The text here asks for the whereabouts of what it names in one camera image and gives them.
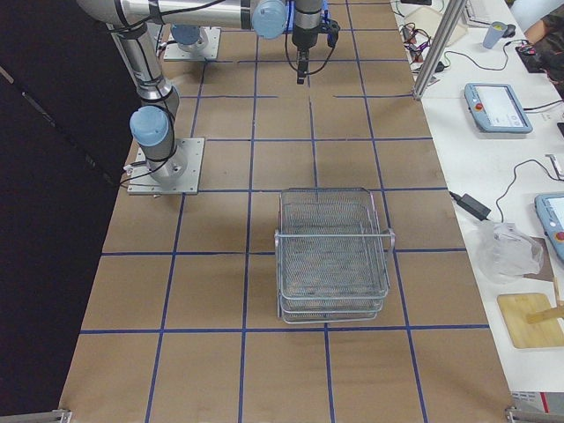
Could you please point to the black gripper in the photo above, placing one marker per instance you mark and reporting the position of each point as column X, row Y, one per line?
column 303, row 38

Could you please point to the beige box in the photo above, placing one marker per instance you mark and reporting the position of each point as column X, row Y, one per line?
column 428, row 19

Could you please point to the blue grey cup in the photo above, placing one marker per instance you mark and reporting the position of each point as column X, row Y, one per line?
column 494, row 33

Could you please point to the upper teach pendant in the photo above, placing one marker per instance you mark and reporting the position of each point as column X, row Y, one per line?
column 495, row 108

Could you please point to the teach pendant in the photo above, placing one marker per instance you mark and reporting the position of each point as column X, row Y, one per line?
column 495, row 108
column 549, row 209

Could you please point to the black power adapter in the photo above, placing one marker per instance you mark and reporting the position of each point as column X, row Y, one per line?
column 474, row 207

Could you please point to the clear plastic bag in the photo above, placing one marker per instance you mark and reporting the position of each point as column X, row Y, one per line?
column 504, row 251

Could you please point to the lower teach pendant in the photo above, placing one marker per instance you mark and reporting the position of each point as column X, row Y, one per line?
column 549, row 209

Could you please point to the wooden board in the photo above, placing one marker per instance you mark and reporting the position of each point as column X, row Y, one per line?
column 531, row 321

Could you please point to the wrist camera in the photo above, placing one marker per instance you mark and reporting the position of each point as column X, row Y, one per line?
column 331, row 29

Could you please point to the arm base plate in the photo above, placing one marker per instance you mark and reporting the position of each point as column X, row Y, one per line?
column 181, row 174
column 173, row 53

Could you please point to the aluminium frame post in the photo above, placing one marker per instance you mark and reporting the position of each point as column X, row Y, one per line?
column 445, row 29

